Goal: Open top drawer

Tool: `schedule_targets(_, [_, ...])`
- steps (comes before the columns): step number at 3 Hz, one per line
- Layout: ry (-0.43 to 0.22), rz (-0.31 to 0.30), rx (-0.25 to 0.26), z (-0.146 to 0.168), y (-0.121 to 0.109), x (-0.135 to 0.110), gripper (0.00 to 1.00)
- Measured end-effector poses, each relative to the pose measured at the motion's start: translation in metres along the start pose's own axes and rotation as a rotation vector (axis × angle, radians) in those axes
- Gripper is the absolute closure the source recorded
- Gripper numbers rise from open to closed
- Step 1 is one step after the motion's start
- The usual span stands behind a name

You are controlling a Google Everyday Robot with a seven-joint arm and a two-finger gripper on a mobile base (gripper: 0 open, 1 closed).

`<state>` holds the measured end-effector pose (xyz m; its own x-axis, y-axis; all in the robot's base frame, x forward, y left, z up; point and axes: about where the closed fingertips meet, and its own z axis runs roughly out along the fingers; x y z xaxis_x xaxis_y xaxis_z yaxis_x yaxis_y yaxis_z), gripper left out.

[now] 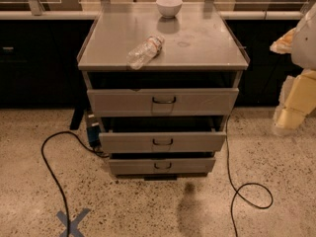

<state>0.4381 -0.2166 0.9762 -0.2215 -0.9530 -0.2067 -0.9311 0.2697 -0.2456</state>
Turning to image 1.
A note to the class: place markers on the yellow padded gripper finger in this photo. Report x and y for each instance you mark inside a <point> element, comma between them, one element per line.
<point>297,99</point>
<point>283,45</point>

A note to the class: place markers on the grey top drawer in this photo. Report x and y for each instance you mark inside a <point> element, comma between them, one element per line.
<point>162,102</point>

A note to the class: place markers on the grey drawer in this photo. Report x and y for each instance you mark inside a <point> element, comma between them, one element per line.
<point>161,166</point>
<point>149,142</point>
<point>162,102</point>

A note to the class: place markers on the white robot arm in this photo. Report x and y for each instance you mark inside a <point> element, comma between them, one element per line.
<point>303,51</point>

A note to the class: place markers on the grey metal drawer cabinet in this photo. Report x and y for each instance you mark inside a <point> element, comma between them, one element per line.
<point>196,40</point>

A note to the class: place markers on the grey middle drawer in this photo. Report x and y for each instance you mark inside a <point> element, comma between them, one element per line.
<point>149,142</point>

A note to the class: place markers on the grey bottom drawer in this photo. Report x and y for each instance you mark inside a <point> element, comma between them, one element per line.
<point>161,166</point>

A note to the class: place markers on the dark counter with white top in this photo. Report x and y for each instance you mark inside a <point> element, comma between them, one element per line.
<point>39,69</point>

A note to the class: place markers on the white ceramic bowl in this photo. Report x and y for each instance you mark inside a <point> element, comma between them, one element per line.
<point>169,8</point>

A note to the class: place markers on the clear plastic water bottle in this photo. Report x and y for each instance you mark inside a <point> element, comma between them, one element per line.
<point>145,52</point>

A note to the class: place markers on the blue power box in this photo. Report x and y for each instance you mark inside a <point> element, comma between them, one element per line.
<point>93,130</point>

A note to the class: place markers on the blue tape cross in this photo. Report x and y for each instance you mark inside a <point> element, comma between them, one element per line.
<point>72,228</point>

